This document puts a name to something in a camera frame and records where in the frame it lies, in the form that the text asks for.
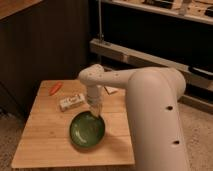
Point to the white bottle lying down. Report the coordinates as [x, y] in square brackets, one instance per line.
[71, 102]

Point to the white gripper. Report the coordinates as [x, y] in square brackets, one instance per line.
[94, 98]

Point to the metal shelf rack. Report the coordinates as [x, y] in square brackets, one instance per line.
[172, 33]

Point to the green ceramic bowl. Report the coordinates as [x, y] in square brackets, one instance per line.
[86, 130]

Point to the wooden table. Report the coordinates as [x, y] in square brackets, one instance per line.
[45, 141]

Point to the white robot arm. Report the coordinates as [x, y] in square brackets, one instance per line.
[151, 95]

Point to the orange carrot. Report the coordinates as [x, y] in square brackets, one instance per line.
[55, 88]

